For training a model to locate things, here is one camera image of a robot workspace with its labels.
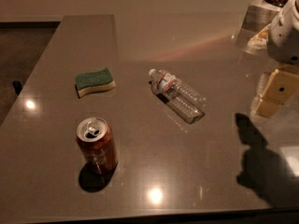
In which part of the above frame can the metal box container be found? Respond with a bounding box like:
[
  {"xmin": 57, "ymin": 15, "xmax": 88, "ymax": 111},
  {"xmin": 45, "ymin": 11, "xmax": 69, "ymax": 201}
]
[{"xmin": 235, "ymin": 0, "xmax": 280, "ymax": 55}]

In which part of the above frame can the clear plastic water bottle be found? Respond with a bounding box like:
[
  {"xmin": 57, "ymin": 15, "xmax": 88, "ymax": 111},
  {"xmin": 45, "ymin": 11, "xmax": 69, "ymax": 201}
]
[{"xmin": 149, "ymin": 69, "xmax": 206, "ymax": 124}]

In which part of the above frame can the red soda can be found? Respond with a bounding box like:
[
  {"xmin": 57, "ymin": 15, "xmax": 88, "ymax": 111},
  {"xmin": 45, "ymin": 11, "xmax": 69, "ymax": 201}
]
[{"xmin": 77, "ymin": 117, "xmax": 118, "ymax": 175}]

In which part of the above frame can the green and yellow sponge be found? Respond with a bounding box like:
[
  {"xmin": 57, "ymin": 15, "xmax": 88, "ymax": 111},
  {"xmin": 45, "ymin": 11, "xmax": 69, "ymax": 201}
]
[{"xmin": 75, "ymin": 68, "xmax": 116, "ymax": 98}]

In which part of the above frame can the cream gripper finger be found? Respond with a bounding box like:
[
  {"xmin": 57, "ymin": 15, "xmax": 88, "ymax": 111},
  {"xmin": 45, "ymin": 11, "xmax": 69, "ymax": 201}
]
[
  {"xmin": 248, "ymin": 24, "xmax": 271, "ymax": 49},
  {"xmin": 251, "ymin": 64, "xmax": 299, "ymax": 118}
]

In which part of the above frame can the small black object on floor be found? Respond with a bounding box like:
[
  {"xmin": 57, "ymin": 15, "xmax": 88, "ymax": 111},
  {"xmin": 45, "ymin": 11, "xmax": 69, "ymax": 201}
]
[{"xmin": 12, "ymin": 80, "xmax": 22, "ymax": 95}]

